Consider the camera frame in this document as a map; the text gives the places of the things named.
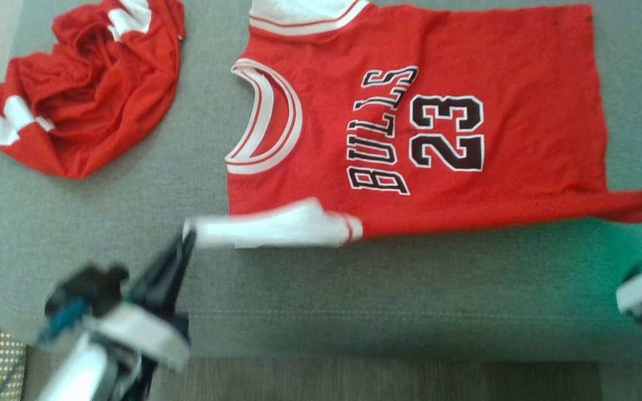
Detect red Bulls jersey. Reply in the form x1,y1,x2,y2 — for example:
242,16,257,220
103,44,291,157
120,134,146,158
183,0,642,250

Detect red white shorts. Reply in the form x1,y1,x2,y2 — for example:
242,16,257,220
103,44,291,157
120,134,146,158
0,0,186,180

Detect grey sofa seat cushion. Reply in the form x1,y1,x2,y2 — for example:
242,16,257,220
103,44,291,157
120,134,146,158
0,0,642,363

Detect teal plug left gripper cable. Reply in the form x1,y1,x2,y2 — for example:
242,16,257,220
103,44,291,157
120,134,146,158
36,300,86,345

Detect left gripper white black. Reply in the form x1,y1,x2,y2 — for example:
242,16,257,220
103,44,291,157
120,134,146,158
45,233,196,372

